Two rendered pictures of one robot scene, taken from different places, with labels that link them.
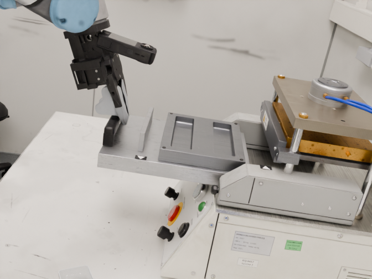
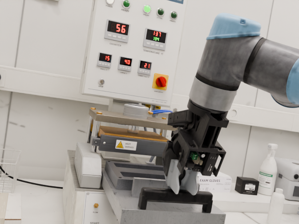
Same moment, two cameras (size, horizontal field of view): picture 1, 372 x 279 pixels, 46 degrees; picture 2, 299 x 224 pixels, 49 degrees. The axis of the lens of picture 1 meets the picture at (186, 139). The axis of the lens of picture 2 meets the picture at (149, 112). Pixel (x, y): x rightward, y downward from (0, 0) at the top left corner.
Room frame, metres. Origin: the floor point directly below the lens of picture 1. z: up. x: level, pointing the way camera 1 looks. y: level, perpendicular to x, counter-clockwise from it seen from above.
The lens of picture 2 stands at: (1.10, 0.74, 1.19)
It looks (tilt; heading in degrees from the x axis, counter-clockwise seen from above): 3 degrees down; 254
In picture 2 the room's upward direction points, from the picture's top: 9 degrees clockwise
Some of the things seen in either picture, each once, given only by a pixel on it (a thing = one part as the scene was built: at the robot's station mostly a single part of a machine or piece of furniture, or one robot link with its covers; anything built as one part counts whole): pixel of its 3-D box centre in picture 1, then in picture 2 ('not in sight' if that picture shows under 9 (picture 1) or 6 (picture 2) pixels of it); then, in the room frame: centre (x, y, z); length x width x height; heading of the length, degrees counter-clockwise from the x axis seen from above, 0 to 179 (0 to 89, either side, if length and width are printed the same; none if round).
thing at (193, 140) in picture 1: (202, 139); (149, 176); (0.85, -0.03, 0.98); 0.20 x 0.17 x 0.03; 1
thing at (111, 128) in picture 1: (115, 122); (176, 199); (0.85, 0.15, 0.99); 0.15 x 0.02 x 0.04; 1
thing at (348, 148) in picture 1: (321, 122); (135, 130); (0.85, -0.27, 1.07); 0.22 x 0.17 x 0.10; 1
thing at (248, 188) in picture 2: not in sight; (246, 185); (0.18, -0.60, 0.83); 0.09 x 0.06 x 0.07; 176
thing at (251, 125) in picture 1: (268, 134); (86, 162); (0.99, -0.19, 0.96); 0.25 x 0.05 x 0.07; 91
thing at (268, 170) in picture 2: not in sight; (268, 168); (0.06, -0.62, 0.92); 0.09 x 0.08 x 0.25; 34
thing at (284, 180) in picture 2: not in sight; (292, 178); (-0.10, -0.63, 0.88); 0.25 x 0.20 x 0.17; 87
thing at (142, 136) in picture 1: (179, 141); (154, 187); (0.85, 0.01, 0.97); 0.30 x 0.22 x 0.08; 91
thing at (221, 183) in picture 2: not in sight; (204, 180); (0.39, -0.62, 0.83); 0.23 x 0.12 x 0.07; 12
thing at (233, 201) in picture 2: not in sight; (238, 196); (0.20, -0.62, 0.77); 0.84 x 0.30 x 0.04; 3
